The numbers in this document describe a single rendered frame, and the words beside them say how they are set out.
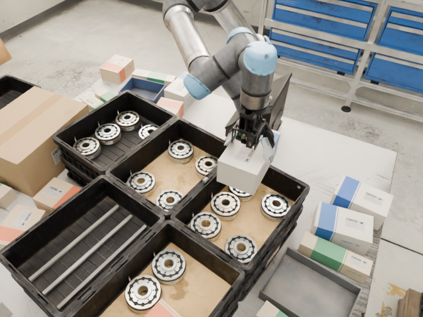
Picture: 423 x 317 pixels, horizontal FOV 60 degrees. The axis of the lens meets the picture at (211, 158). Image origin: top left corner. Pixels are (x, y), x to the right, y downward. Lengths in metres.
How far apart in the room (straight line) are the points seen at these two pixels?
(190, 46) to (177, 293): 0.71
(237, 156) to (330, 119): 2.15
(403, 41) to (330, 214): 1.81
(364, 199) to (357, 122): 1.74
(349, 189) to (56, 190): 1.13
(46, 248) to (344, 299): 0.98
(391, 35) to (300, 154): 1.47
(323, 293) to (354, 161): 0.68
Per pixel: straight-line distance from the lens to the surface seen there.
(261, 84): 0.88
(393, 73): 3.08
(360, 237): 1.39
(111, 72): 2.11
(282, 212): 1.28
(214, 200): 1.28
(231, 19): 1.36
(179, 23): 1.16
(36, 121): 1.65
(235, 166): 1.01
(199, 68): 0.97
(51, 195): 1.51
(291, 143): 1.77
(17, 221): 1.48
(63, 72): 3.70
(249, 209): 1.31
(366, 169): 1.76
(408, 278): 2.38
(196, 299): 1.13
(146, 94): 2.02
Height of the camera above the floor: 1.87
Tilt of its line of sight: 46 degrees down
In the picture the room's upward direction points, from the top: 2 degrees clockwise
